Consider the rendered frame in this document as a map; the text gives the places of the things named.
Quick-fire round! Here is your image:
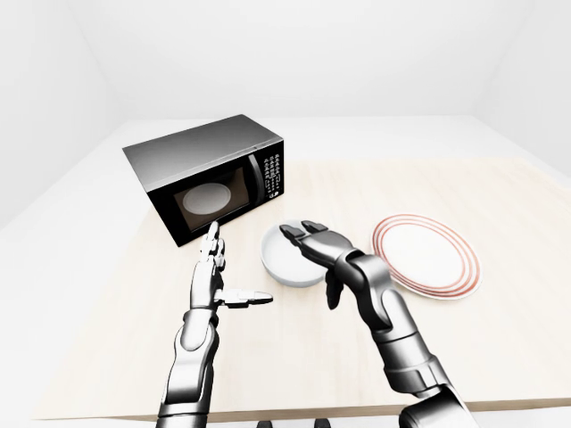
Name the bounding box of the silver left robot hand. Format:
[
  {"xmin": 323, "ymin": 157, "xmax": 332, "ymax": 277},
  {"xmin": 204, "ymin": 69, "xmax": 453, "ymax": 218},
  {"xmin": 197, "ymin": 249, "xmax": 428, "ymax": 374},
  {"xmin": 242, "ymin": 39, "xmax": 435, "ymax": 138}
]
[{"xmin": 188, "ymin": 220, "xmax": 275, "ymax": 313}]

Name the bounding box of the black and silver microwave oven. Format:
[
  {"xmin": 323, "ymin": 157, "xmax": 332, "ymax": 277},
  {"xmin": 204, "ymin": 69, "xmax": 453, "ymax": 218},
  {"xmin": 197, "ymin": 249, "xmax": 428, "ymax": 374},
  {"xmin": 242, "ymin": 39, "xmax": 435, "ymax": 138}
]
[{"xmin": 122, "ymin": 114, "xmax": 286, "ymax": 249}]

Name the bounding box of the white bowl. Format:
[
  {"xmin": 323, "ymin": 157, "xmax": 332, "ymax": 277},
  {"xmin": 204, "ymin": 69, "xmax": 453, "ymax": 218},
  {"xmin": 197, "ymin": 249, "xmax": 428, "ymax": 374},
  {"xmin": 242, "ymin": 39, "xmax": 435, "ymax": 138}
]
[{"xmin": 260, "ymin": 218, "xmax": 329, "ymax": 288}]

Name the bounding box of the silver and black right robot hand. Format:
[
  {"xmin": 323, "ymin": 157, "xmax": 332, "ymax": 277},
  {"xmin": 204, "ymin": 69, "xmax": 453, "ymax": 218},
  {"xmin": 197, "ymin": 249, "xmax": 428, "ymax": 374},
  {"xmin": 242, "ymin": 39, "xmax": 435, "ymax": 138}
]
[{"xmin": 278, "ymin": 219, "xmax": 357, "ymax": 310}]

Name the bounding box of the white plate with red rings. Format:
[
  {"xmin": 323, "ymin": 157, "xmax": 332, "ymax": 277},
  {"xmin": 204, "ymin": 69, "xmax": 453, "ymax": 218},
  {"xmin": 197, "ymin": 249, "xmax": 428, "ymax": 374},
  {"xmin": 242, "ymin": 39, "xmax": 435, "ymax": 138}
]
[{"xmin": 370, "ymin": 214, "xmax": 484, "ymax": 300}]

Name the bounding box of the round glass microwave turntable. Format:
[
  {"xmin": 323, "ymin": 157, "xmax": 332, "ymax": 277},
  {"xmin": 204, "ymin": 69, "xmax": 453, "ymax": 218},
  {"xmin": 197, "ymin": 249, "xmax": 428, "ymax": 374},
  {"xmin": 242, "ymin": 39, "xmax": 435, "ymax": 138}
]
[{"xmin": 183, "ymin": 183, "xmax": 233, "ymax": 214}]

